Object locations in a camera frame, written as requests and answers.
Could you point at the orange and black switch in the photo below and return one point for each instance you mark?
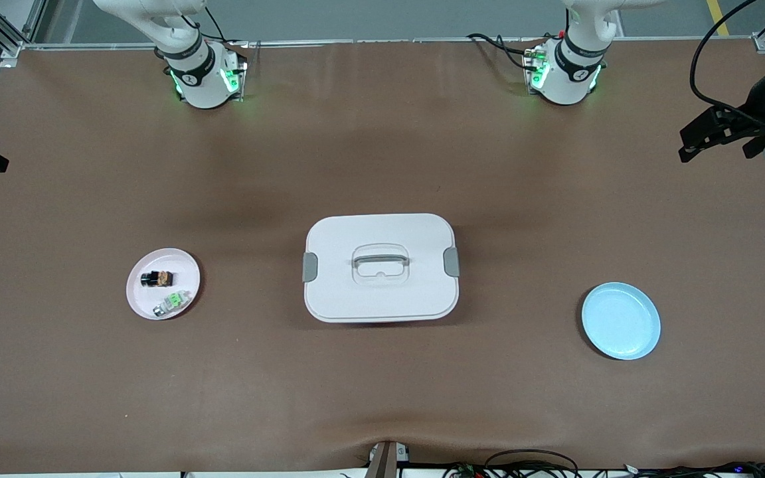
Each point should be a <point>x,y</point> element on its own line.
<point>157,279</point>

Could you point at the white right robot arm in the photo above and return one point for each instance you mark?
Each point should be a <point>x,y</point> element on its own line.
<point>200,79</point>

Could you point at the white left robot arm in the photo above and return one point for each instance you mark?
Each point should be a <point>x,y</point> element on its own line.
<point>568,79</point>

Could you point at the white lidded storage box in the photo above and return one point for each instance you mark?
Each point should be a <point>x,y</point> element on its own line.
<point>382,292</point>

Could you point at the light blue round plate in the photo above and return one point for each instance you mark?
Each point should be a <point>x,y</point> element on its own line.
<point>621,322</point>

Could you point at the pink round plate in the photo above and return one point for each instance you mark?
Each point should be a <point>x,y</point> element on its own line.
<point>170,259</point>

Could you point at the brown table cover sheet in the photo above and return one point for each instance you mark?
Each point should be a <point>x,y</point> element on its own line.
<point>382,133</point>

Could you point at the small circuit board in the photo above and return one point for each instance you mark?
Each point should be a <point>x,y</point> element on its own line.
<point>467,472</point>

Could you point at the green and clear switch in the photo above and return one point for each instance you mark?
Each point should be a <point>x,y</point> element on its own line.
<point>171,303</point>

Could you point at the grey table edge rail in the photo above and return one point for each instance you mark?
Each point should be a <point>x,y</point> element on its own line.
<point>389,42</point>

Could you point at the camera stand post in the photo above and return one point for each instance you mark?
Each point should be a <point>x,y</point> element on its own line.
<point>382,461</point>

